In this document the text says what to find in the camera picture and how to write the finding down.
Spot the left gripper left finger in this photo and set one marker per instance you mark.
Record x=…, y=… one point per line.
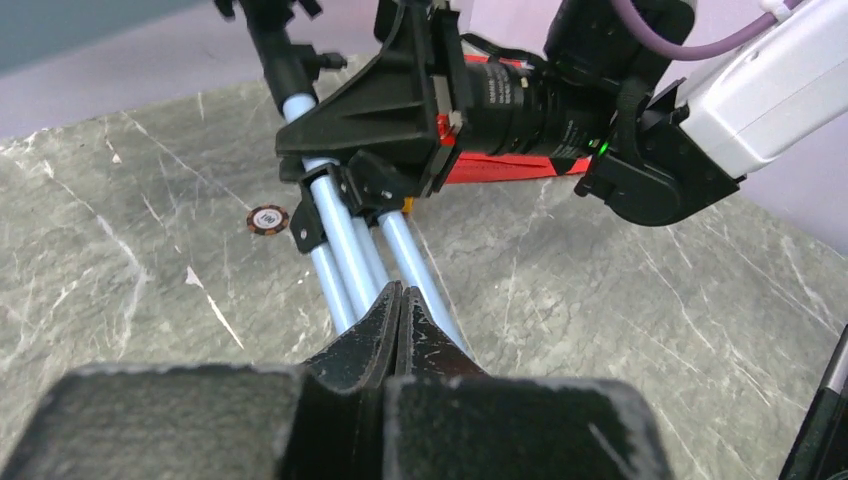
x=320, y=419

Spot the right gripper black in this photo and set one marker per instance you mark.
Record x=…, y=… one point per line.
x=503, y=102

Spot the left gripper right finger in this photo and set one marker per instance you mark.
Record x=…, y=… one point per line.
x=443, y=418

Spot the light blue music stand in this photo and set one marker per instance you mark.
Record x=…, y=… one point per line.
x=342, y=248

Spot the red sheet music paper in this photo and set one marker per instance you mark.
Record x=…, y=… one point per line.
x=475, y=168

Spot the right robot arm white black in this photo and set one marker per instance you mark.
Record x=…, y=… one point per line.
x=655, y=157

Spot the poker chip near stand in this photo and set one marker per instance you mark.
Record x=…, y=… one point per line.
x=267, y=220

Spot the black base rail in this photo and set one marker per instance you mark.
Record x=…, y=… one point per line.
x=819, y=450

